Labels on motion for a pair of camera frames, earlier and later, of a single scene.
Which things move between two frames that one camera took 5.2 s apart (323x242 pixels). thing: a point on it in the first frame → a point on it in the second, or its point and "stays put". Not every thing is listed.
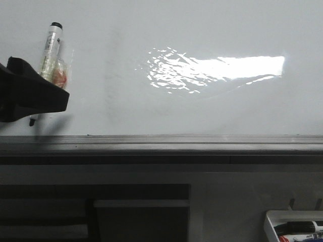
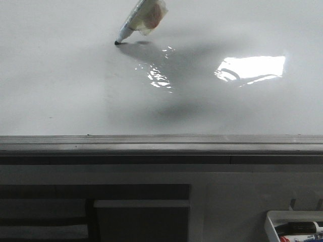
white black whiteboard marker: (54, 66) → (127, 30)
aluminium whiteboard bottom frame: (162, 149) stays put
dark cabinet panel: (142, 220) stays put
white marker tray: (274, 218) stays put
